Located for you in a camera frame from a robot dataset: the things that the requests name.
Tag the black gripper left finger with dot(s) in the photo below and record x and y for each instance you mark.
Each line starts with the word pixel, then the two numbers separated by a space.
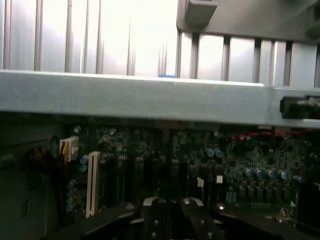
pixel 156 222

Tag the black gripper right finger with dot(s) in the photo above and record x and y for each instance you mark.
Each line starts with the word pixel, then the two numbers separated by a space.
pixel 197 222

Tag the white expansion slot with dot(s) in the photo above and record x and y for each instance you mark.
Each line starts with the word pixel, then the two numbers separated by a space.
pixel 93 182

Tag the green motherboard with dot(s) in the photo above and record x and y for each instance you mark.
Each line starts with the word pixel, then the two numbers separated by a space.
pixel 250 155

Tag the CPU socket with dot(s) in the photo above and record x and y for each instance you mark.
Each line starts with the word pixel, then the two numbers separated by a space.
pixel 283 212

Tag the white power connector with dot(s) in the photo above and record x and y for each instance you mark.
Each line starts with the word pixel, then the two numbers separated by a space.
pixel 70 147

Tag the open black PC case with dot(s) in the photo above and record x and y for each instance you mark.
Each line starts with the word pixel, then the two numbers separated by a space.
pixel 125 95

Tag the grey power supply unit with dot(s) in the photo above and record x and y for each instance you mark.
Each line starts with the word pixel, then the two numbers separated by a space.
pixel 15 200

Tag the grey plastic parts rack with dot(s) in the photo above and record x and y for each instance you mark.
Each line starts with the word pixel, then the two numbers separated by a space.
pixel 250 22

